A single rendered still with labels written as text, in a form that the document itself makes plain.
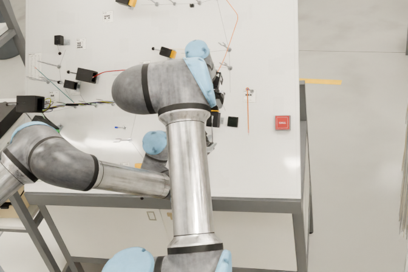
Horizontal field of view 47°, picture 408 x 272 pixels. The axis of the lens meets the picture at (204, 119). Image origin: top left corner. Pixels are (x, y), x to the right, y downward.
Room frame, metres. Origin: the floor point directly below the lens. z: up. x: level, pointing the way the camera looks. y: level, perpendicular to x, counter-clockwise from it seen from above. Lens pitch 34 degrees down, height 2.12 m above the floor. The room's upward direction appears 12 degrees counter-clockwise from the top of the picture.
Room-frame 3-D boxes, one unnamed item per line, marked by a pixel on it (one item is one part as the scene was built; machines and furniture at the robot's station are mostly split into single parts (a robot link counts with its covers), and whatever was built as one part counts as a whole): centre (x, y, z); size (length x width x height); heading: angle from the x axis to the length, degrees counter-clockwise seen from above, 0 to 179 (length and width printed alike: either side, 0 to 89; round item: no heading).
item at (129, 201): (1.42, 0.27, 0.83); 1.18 x 0.05 x 0.06; 71
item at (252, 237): (1.35, 0.00, 0.60); 0.55 x 0.03 x 0.39; 71
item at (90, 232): (1.53, 0.52, 0.60); 0.55 x 0.02 x 0.39; 71
